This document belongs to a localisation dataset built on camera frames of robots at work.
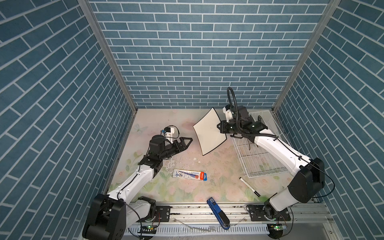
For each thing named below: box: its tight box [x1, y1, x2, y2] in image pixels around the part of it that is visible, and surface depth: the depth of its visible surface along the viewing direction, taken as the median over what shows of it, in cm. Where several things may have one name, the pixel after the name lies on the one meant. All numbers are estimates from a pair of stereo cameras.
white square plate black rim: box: [192, 107, 227, 156], surface depth 93 cm
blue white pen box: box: [172, 169, 208, 181], surface depth 88 cm
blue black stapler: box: [207, 197, 231, 230], surface depth 72 cm
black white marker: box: [238, 177, 261, 197], surface depth 84 cm
